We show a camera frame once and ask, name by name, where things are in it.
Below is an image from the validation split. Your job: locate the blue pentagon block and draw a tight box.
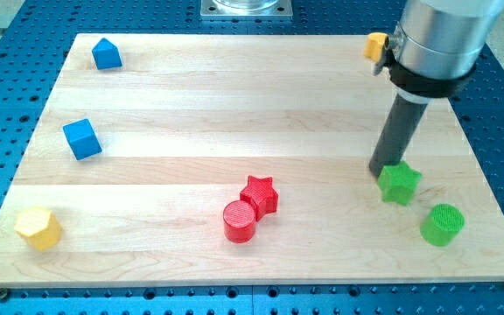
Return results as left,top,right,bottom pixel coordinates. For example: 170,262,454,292
92,38,123,70

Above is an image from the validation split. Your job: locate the light wooden board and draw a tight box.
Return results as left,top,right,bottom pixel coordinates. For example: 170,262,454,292
0,34,504,288

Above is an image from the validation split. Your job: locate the green cylinder block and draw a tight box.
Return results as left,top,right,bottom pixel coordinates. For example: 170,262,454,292
420,204,466,247

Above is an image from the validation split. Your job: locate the red cylinder block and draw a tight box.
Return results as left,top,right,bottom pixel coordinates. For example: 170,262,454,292
223,200,256,243

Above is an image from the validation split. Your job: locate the black clamp ring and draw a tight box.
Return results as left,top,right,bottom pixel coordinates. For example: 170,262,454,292
381,49,478,100

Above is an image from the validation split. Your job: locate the red star block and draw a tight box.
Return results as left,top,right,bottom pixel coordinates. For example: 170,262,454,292
240,175,279,221

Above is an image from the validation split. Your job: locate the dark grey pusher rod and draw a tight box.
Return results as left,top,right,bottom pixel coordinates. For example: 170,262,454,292
368,93,431,178

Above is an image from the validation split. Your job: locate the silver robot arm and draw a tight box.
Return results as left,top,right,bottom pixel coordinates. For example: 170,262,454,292
393,0,504,80

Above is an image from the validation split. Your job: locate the blue cube block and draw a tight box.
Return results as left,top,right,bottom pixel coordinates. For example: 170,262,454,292
62,118,102,160

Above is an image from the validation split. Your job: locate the yellow hexagon block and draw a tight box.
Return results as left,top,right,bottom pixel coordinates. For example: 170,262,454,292
14,206,62,251

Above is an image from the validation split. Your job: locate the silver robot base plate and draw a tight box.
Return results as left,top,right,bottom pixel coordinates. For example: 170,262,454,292
199,0,293,19

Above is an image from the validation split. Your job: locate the yellow clamp knob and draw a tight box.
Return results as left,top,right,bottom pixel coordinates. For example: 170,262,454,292
363,32,389,62

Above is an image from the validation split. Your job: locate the green star block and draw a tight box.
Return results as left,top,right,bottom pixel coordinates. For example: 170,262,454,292
377,161,423,206

